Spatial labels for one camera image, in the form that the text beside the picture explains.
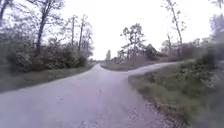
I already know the tall thin tree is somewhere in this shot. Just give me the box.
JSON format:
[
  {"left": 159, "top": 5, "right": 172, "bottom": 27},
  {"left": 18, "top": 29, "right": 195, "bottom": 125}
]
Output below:
[{"left": 163, "top": 0, "right": 188, "bottom": 58}]

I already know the grass verge with bushes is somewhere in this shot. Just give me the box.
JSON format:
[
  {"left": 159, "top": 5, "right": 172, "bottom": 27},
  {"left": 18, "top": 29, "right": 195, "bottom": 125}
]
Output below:
[{"left": 127, "top": 58, "right": 224, "bottom": 128}]

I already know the grass verge beside trees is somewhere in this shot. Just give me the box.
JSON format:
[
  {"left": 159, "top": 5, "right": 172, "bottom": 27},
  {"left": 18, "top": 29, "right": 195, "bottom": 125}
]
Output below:
[{"left": 0, "top": 61, "right": 98, "bottom": 94}]

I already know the row of trees and bushes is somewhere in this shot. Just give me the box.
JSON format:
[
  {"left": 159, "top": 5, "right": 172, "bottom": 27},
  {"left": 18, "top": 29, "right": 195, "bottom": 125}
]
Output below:
[{"left": 0, "top": 0, "right": 96, "bottom": 73}]

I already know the group of trees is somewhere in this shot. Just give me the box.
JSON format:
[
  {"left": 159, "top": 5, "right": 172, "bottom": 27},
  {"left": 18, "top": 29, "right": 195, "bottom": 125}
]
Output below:
[{"left": 116, "top": 23, "right": 168, "bottom": 64}]

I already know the grey asphalt path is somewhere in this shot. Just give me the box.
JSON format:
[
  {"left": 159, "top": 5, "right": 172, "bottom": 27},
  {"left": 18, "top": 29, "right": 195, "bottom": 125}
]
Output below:
[{"left": 0, "top": 59, "right": 188, "bottom": 128}]

